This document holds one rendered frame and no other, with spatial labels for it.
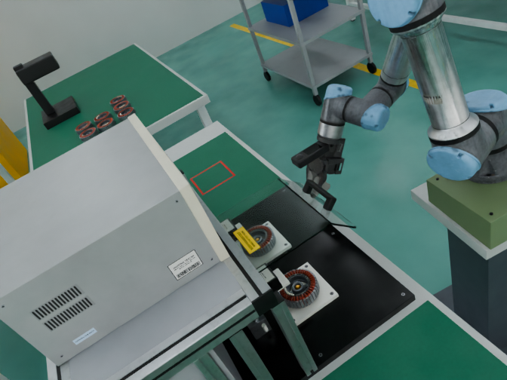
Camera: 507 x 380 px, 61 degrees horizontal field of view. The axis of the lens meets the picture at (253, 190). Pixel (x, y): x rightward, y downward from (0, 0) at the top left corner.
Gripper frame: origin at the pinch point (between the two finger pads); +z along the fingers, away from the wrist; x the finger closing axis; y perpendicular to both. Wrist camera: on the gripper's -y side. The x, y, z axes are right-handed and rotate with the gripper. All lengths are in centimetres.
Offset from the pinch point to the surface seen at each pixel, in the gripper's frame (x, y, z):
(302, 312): -29.9, -18.8, 17.8
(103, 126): 158, -38, 28
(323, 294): -29.1, -12.3, 14.1
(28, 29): 508, -67, 21
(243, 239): -24.7, -36.7, -4.6
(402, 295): -42.3, 1.5, 7.5
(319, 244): -12.8, -3.0, 10.1
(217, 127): 91, 6, 8
